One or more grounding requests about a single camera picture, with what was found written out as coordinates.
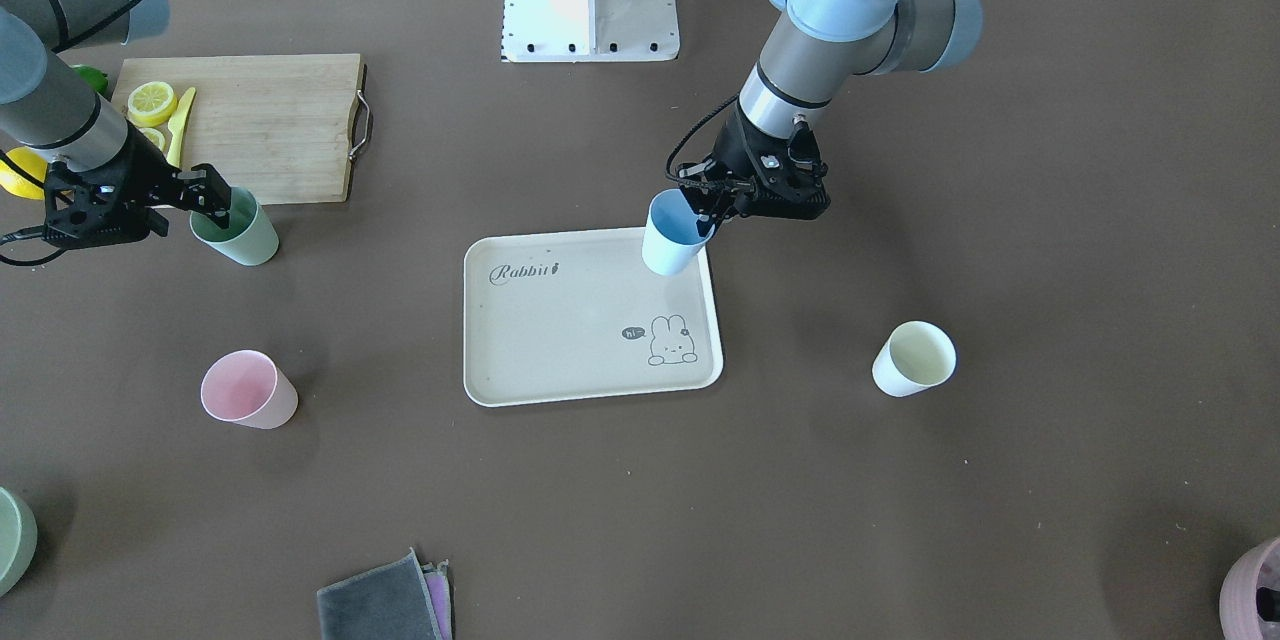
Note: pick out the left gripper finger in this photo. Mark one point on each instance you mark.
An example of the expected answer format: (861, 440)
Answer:
(696, 198)
(714, 210)

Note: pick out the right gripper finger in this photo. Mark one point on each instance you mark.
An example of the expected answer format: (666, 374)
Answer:
(213, 203)

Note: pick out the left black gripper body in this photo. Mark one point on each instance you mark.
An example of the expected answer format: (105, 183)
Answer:
(737, 152)

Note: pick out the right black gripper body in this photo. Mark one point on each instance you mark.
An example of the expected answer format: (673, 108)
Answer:
(143, 169)

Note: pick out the blue cup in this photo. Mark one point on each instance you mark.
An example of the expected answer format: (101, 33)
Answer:
(674, 233)

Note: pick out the green cup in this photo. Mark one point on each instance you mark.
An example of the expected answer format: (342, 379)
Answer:
(250, 238)

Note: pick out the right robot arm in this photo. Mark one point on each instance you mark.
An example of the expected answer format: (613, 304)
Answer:
(45, 106)

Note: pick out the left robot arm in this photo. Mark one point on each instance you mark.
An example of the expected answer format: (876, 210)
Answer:
(817, 44)

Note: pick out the beige rabbit tray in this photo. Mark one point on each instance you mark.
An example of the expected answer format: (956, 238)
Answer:
(567, 316)

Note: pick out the lemon slice lower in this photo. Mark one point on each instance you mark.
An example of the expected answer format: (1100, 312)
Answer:
(156, 137)

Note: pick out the lemon slice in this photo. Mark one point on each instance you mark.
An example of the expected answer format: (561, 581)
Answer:
(151, 104)
(156, 137)

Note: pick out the yellow plastic knife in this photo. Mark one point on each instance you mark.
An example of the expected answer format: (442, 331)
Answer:
(177, 125)

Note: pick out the bamboo cutting board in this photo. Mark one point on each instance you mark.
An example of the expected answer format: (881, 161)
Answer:
(279, 125)

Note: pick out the yellow lemon lower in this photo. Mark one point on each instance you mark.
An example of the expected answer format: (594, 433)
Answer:
(25, 173)

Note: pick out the lemon slice upper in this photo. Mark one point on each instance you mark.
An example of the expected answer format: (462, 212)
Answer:
(151, 104)

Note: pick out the green lime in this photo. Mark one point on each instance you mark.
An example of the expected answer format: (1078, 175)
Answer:
(96, 79)

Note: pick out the pink cup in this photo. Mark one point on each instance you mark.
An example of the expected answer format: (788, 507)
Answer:
(246, 387)

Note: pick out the cream white cup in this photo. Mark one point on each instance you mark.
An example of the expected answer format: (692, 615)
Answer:
(916, 356)

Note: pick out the green bowl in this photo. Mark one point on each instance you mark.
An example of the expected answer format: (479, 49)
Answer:
(19, 536)

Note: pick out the grey cloth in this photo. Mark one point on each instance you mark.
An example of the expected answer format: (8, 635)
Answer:
(390, 602)

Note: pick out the purple cloth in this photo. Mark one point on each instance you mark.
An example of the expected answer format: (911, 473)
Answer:
(438, 582)

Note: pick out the pink bowl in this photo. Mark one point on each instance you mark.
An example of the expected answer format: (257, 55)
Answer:
(1248, 598)

